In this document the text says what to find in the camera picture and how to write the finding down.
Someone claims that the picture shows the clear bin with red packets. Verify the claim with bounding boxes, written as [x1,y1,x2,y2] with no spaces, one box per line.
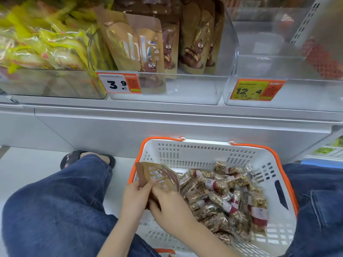
[223,0,343,113]

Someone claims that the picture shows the person's left hand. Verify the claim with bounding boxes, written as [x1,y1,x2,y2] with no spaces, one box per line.
[121,179,159,225]

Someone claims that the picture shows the pile of yellow snack packets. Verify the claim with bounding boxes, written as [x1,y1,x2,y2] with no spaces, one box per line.
[0,0,114,75]

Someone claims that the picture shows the perforated white shelf upright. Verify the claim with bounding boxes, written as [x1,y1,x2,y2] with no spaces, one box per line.
[290,0,326,47]

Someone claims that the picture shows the person's right leg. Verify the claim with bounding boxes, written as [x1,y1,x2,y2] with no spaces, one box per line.
[279,163,343,257]

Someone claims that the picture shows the person's left foot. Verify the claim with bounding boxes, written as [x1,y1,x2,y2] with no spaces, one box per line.
[80,152,112,165]

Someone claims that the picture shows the person's left leg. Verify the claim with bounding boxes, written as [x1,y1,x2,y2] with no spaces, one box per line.
[1,154,161,257]

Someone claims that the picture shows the black sandal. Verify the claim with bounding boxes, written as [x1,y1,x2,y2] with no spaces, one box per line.
[60,150,116,170]

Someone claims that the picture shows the yellow and orange price tag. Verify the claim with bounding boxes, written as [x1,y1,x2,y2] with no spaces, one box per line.
[229,79,287,102]

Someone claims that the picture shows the clear bin with brown pouches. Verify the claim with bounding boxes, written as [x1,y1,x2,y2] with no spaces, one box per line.
[88,0,239,106]

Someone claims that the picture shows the pile of nut bar packets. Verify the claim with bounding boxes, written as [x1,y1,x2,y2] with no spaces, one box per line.
[179,160,269,246]

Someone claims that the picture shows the white metal shelf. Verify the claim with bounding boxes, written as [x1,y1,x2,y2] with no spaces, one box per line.
[0,94,343,165]

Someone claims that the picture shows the brown bunny snack pouch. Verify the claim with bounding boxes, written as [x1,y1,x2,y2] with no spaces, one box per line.
[135,162,180,210]

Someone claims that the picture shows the person's right forearm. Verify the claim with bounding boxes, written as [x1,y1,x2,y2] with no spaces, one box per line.
[171,220,239,257]

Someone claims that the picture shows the clear bin with yellow packets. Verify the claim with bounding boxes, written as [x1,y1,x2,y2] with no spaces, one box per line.
[0,27,108,100]

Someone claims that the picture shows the person's left forearm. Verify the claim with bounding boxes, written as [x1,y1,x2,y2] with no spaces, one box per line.
[97,217,145,257]

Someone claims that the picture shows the red mesh snack packets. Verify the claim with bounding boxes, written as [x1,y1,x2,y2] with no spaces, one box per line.
[301,37,343,80]

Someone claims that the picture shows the person's right hand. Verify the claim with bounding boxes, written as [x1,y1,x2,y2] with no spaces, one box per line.
[149,186,199,236]

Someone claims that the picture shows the person's leg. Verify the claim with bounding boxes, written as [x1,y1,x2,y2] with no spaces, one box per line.
[1,154,161,257]
[279,163,343,257]

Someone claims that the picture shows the white and orange price tag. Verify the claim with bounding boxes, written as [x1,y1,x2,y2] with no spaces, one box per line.
[96,72,142,94]

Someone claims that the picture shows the white plastic shopping basket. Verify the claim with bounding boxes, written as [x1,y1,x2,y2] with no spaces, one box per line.
[128,136,299,257]

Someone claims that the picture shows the row of brown snack pouches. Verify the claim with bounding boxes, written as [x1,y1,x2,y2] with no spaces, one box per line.
[94,0,226,94]

